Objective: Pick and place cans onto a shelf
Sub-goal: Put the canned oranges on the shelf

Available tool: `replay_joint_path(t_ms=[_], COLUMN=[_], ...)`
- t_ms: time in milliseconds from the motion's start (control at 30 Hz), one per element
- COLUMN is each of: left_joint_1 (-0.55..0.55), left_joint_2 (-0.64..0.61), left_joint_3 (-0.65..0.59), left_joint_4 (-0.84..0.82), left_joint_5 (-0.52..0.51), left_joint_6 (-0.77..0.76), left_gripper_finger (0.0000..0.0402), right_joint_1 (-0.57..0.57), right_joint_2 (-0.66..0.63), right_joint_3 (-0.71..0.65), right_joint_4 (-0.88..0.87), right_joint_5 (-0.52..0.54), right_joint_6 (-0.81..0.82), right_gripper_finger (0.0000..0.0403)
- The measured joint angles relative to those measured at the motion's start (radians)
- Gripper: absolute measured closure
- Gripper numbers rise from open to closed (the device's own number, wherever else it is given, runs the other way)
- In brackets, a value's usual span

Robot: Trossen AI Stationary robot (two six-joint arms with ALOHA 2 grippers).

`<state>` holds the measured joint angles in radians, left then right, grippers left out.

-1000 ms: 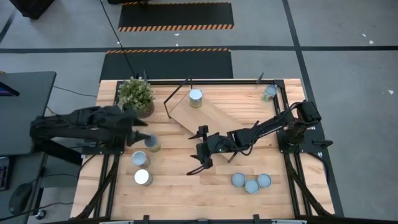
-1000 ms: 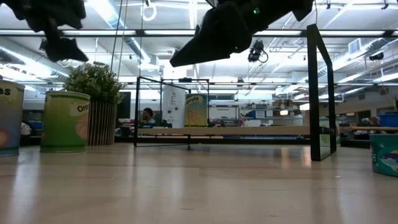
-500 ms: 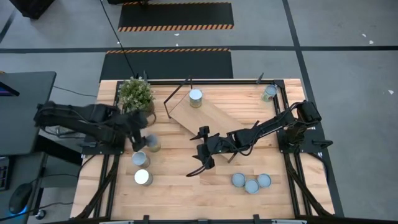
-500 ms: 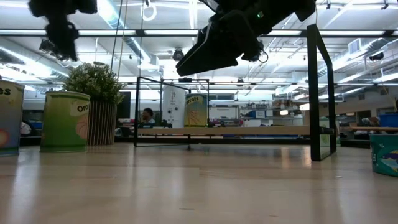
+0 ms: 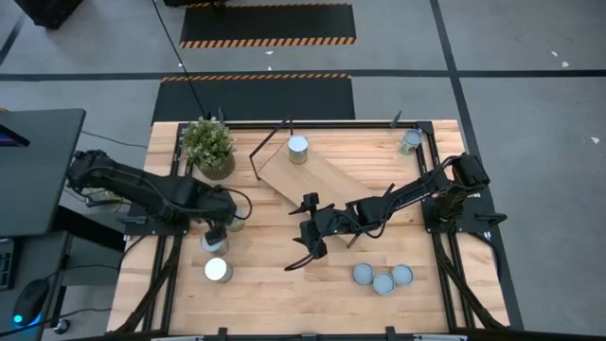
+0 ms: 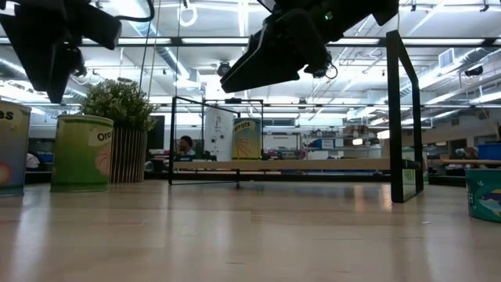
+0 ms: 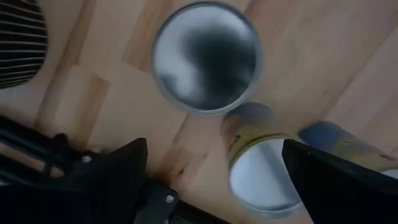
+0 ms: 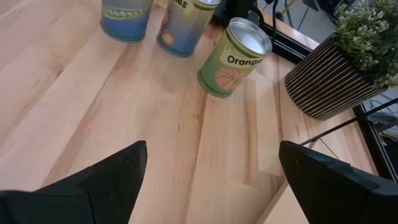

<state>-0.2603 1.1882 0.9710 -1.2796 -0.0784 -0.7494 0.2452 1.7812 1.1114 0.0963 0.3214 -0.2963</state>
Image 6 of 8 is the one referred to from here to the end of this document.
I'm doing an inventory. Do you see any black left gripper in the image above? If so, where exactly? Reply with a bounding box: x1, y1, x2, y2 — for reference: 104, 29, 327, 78
0, 0, 91, 105

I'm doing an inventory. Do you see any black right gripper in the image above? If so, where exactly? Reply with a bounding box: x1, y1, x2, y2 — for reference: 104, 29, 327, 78
219, 0, 333, 94

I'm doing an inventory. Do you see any carrots can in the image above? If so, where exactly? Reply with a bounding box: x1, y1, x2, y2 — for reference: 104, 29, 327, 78
231, 117, 262, 161

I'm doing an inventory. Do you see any green oranges can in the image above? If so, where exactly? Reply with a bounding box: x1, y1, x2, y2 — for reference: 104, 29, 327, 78
49, 114, 115, 193

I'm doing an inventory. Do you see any peaches can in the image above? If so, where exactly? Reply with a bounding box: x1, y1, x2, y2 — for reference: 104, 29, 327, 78
0, 99, 32, 198

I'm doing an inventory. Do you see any teal box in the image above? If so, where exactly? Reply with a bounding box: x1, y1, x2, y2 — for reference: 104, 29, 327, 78
464, 168, 501, 224

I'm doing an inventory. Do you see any black framed wooden shelf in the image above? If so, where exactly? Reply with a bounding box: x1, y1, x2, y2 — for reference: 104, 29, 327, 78
168, 30, 424, 204

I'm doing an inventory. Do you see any storage shelving with boxes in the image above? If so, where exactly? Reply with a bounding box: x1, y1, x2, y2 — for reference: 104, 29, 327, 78
301, 125, 388, 160

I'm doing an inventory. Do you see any artificial plant in slatted pot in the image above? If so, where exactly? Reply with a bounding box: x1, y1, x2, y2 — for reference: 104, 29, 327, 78
80, 79, 157, 184

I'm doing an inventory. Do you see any person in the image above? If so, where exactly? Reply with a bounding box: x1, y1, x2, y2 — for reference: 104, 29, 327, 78
178, 135, 196, 157

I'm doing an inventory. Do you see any black display panel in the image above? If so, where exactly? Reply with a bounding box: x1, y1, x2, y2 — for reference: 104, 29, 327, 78
147, 115, 166, 150

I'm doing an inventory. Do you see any wooden workbench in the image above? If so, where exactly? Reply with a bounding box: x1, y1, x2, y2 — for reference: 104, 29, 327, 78
441, 158, 501, 165

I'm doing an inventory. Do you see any blue plastic bin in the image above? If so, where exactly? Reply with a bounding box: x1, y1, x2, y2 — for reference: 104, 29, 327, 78
477, 143, 501, 161

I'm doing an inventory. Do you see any black hanging camera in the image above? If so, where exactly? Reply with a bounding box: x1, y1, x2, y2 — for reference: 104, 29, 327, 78
312, 54, 338, 80

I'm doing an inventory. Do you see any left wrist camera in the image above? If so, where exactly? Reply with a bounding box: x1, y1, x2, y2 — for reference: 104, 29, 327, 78
76, 2, 123, 51

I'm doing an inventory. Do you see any black hanging cable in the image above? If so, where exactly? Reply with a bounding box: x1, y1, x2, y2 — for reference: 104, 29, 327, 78
139, 0, 157, 93

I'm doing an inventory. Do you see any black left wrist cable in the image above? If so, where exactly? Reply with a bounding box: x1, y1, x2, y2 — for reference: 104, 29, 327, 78
115, 0, 157, 24

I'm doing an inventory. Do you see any white cable ring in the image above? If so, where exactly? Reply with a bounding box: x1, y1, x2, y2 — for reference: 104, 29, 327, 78
178, 3, 198, 27

